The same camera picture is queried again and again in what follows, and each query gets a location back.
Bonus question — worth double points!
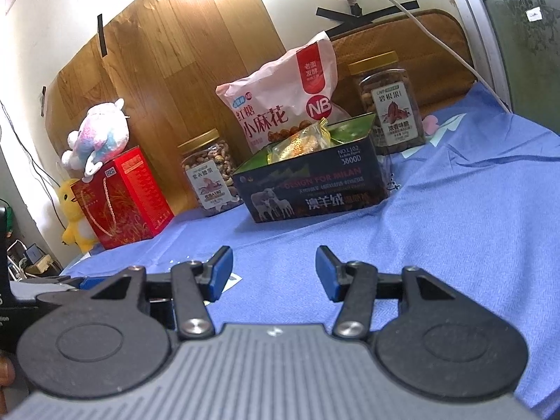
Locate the person's left hand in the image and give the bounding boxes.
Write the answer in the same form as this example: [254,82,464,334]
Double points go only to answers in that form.
[0,353,17,388]

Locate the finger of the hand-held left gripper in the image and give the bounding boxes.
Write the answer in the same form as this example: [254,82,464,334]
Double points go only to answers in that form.
[57,275,106,292]

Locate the yellow duck plush toy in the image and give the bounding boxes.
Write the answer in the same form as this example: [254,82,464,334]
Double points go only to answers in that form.
[58,178,101,254]

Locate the pink white plush toy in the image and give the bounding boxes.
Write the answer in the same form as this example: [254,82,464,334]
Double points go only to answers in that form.
[61,98,131,179]

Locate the pecan jar with gold lid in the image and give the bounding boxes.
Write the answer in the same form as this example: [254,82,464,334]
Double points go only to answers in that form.
[348,51,425,156]

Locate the blue printed bed sheet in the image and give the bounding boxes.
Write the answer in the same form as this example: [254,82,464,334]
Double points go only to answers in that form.
[59,81,560,420]

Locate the dark green-lidded box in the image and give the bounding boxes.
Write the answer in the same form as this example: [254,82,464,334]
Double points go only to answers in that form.
[232,112,393,225]

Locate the beige power strip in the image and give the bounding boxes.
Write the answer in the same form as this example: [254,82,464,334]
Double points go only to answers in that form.
[9,240,60,278]

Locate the wooden board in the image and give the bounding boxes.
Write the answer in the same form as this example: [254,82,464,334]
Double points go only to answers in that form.
[46,0,289,219]

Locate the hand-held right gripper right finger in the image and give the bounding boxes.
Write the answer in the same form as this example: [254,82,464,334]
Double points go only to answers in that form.
[316,246,458,341]

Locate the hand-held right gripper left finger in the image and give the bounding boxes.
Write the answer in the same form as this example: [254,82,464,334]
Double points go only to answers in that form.
[87,246,233,341]

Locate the yellow-edged cake packet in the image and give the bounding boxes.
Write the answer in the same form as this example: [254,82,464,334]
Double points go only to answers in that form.
[266,119,335,165]

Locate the brown padded headboard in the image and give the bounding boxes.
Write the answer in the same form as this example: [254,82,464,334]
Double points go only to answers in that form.
[326,9,477,119]

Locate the grey metal cabinet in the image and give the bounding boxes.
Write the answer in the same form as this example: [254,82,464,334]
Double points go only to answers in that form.
[446,0,560,136]

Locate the cashew jar with gold lid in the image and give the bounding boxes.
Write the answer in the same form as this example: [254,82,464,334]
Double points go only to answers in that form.
[177,128,242,218]

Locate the white cable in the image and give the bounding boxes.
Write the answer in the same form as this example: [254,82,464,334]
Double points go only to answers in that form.
[339,0,513,113]

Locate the pink snack bag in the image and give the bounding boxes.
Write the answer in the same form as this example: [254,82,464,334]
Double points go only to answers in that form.
[216,30,353,155]

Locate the red gift box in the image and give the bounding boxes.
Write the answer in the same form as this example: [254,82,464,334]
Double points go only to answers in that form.
[71,146,175,251]

